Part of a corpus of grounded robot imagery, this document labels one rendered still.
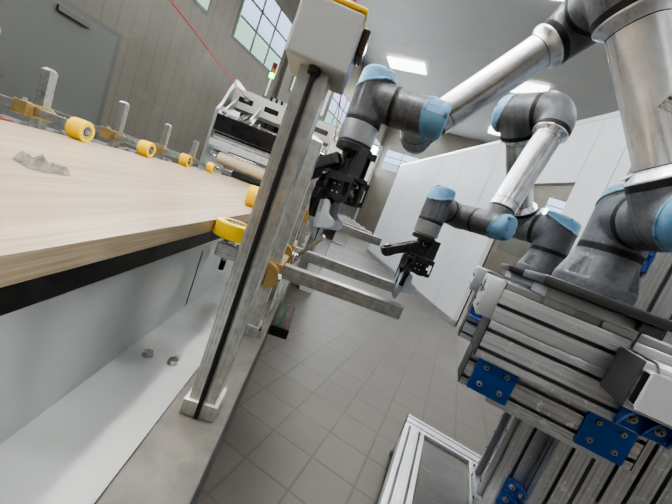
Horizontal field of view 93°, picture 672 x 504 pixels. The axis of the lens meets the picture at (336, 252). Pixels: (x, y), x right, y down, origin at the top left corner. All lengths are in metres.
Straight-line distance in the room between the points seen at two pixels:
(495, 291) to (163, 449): 0.66
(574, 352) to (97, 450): 0.83
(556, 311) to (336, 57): 0.65
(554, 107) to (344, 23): 0.84
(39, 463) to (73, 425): 0.06
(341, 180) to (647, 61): 0.53
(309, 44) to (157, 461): 0.47
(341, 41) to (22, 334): 0.47
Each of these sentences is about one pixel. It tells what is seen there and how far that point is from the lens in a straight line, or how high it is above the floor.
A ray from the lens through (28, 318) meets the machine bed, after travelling 0.49.
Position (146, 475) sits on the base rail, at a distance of 0.43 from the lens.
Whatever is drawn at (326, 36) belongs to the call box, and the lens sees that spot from 0.40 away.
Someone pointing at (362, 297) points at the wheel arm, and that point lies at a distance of 0.72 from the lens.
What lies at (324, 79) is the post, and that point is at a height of 1.14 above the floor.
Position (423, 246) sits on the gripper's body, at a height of 1.00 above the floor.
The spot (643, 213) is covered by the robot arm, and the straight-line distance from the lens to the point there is 0.75.
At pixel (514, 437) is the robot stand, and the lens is 1.17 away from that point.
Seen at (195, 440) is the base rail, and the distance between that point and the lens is 0.47.
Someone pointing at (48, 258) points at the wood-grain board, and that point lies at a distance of 0.37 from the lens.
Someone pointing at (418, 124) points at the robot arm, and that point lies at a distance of 0.67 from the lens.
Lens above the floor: 1.02
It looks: 8 degrees down
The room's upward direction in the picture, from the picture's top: 21 degrees clockwise
